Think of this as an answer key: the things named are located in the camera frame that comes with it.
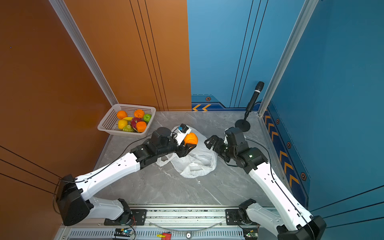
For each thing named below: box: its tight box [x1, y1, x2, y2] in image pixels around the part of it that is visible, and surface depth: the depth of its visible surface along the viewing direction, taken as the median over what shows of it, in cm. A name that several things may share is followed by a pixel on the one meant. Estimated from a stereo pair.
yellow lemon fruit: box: [118, 119, 128, 130], surface depth 107 cm
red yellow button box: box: [156, 232, 172, 240], surface depth 68 cm
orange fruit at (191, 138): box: [184, 132, 199, 145], surface depth 70 cm
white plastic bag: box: [156, 130, 218, 179], surface depth 81 cm
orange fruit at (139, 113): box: [134, 109, 145, 119], surface depth 111 cm
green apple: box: [143, 114, 152, 123], surface depth 111 cm
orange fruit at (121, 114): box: [117, 110, 128, 120], surface depth 114 cm
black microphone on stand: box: [235, 81, 265, 132], surface depth 96 cm
